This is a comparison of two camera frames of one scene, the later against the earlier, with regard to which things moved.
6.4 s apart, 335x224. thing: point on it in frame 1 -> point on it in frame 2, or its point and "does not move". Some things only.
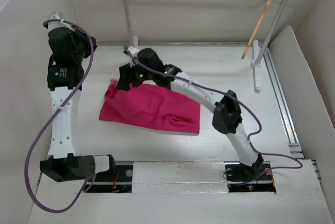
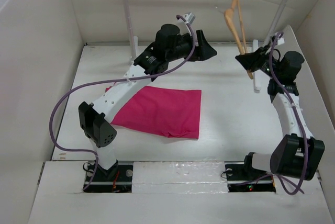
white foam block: (179, 177) does not move
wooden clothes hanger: (260, 22) -> (231, 18)
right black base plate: (258, 178) does not move
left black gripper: (78, 34) -> (205, 51)
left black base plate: (118, 179) does not move
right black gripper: (127, 75) -> (252, 60)
